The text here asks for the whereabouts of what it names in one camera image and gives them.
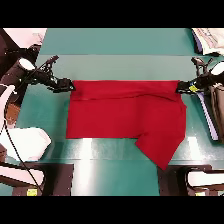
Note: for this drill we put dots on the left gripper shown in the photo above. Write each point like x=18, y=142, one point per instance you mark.
x=62, y=86

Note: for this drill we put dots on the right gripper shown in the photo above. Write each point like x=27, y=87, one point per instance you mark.
x=187, y=87

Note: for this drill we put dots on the red T-shirt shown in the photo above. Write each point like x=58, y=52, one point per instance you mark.
x=126, y=110

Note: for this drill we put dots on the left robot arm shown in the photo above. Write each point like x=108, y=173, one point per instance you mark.
x=25, y=141

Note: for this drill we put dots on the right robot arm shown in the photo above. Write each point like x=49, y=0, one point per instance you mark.
x=203, y=180

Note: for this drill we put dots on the white garment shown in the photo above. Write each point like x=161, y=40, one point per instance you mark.
x=211, y=40

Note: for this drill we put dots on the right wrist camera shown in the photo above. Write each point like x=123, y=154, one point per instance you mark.
x=200, y=65

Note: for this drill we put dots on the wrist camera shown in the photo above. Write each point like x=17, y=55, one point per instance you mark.
x=50, y=63
x=200, y=65

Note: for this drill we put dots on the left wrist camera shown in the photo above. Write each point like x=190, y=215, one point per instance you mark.
x=50, y=63

